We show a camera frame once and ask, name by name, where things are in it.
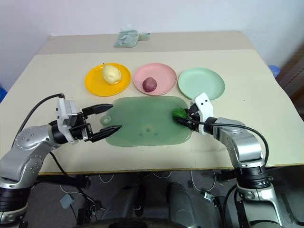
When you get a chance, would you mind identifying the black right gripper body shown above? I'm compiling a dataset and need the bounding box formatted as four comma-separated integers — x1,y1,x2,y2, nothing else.
185,104,201,132

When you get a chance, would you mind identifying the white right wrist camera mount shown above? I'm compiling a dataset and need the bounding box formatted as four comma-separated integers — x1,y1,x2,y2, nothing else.
190,92,214,135

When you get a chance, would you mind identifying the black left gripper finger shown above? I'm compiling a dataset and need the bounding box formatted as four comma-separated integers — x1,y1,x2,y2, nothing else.
91,124,123,143
82,103,114,116

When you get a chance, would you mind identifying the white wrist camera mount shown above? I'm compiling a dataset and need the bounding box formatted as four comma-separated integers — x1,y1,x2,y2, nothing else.
56,97,78,144
190,92,214,135

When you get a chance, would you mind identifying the yellow plate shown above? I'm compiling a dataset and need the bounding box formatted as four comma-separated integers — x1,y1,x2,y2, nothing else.
85,62,132,97

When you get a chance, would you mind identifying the purple sweet potato toy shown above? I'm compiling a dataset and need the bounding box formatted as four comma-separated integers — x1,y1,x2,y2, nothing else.
142,76,158,93

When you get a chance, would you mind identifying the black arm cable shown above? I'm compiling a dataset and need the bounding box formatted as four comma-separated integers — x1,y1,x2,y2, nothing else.
17,93,105,214
190,120,269,214

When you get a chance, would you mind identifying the clear plastic bag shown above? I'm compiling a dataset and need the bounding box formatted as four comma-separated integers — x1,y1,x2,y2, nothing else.
114,29,151,48

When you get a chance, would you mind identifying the light green plate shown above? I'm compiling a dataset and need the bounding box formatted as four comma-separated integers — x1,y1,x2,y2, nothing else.
178,67,225,101

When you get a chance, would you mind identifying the grey power adapter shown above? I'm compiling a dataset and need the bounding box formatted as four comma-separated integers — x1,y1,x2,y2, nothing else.
59,193,75,209

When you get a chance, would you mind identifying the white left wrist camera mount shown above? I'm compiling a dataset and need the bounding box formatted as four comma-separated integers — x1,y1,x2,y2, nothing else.
56,97,78,144

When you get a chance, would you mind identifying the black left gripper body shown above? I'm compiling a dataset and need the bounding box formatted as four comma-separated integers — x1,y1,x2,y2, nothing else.
70,111,94,143

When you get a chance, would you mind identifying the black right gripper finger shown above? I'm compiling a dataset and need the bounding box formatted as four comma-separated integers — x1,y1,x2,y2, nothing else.
175,117,192,129

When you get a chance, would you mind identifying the white floor cable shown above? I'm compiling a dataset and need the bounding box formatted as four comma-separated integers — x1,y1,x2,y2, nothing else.
190,170,217,192

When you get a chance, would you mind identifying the green vegetable toy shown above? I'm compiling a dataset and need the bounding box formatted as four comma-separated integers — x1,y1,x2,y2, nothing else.
172,107,188,121

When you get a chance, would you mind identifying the pink plate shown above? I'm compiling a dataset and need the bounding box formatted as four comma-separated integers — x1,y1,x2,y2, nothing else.
133,63,178,96

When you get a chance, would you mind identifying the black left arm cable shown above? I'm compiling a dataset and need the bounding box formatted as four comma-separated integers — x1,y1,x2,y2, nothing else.
17,93,105,214

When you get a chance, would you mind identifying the blue stool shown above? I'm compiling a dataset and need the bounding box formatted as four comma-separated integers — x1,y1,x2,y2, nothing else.
268,64,282,78

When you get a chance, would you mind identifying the yellow pear toy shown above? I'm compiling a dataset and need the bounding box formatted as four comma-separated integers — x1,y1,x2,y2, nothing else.
102,62,122,86

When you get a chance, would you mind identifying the dark rounded robot leg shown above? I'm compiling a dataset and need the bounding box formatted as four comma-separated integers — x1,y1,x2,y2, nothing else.
167,182,202,224

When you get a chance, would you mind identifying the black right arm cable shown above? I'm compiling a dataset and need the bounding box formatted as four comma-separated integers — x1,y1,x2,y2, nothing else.
190,120,269,214

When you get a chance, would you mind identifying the green cutting board mat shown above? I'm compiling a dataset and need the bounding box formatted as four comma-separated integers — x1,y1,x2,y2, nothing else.
100,95,193,147

